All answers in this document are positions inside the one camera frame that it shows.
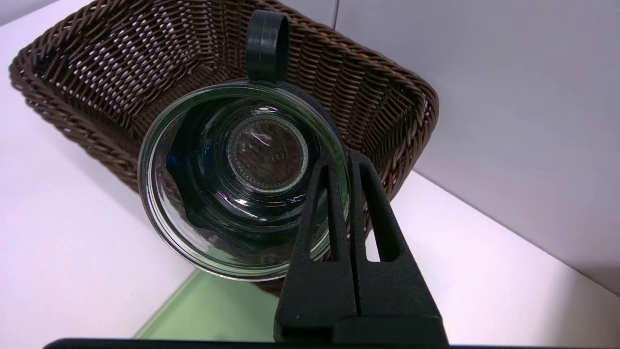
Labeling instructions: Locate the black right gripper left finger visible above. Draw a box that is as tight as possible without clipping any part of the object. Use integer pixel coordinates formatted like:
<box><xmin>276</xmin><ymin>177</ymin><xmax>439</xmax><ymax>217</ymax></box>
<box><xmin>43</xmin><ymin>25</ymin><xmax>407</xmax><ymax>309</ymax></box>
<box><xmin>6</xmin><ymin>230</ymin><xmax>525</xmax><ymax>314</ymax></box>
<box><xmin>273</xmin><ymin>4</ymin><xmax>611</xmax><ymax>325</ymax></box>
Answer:
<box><xmin>274</xmin><ymin>160</ymin><xmax>359</xmax><ymax>341</ymax></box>

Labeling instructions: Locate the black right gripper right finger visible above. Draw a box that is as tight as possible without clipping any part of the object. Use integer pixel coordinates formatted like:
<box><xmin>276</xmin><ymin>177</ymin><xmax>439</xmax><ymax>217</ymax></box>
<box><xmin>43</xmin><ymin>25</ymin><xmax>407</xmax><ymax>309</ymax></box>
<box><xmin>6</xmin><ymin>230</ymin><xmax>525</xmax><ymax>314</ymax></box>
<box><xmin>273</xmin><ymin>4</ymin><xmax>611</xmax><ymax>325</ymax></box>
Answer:
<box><xmin>334</xmin><ymin>150</ymin><xmax>449</xmax><ymax>346</ymax></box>

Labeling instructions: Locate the glass jar with dark lid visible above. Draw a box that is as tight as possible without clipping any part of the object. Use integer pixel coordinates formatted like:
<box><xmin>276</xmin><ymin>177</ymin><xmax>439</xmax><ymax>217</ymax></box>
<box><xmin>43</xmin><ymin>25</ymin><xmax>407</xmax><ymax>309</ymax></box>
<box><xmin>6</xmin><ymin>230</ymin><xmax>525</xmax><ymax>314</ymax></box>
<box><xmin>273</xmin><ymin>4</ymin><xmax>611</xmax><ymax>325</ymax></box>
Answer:
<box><xmin>138</xmin><ymin>10</ymin><xmax>350</xmax><ymax>282</ymax></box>

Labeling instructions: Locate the dark brown wicker basket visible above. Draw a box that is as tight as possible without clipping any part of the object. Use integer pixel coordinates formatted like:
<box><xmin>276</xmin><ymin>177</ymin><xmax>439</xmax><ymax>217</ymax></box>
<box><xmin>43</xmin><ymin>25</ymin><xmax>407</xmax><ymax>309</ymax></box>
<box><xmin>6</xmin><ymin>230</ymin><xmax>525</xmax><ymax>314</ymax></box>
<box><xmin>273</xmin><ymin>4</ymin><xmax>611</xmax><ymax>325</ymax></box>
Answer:
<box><xmin>9</xmin><ymin>0</ymin><xmax>440</xmax><ymax>296</ymax></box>

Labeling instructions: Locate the light green plastic tray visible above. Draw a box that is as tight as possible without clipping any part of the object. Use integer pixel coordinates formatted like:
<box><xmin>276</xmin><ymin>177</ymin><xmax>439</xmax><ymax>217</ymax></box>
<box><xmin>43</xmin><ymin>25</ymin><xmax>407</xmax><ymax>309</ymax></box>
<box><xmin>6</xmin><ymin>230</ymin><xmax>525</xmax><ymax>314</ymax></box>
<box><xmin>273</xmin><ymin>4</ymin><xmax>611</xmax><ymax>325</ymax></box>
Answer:
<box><xmin>136</xmin><ymin>269</ymin><xmax>291</xmax><ymax>341</ymax></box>

